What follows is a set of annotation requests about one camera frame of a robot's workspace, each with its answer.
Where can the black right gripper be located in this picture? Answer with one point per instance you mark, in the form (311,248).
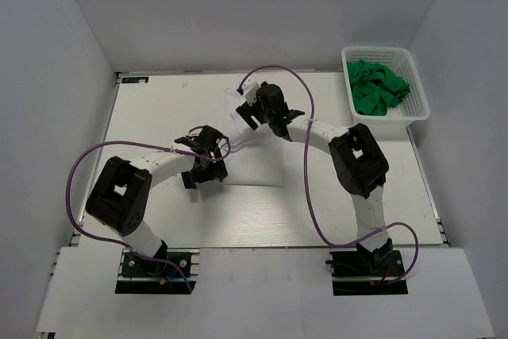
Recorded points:
(246,112)

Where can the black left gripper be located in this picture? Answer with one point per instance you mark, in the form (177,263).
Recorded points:
(217,170)

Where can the white t shirt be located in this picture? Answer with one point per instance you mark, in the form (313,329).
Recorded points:
(257,155)

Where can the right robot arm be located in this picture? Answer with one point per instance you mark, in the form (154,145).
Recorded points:
(357,159)

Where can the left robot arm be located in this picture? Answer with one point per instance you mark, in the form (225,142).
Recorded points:
(120,195)

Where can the blue label sticker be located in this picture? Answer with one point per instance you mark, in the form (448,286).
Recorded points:
(135,79)

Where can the green t shirt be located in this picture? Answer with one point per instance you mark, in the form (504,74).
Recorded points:
(375,88)

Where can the white plastic basket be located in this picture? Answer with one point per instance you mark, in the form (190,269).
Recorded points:
(400,61)

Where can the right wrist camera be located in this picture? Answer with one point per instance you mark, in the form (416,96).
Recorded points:
(248,90)

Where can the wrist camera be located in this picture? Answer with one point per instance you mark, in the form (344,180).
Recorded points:
(248,90)
(206,142)

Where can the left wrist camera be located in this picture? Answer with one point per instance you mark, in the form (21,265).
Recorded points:
(206,142)

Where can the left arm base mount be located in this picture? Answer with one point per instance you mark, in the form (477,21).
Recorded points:
(141,277)

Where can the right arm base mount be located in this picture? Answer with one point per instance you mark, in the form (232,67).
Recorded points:
(351,277)

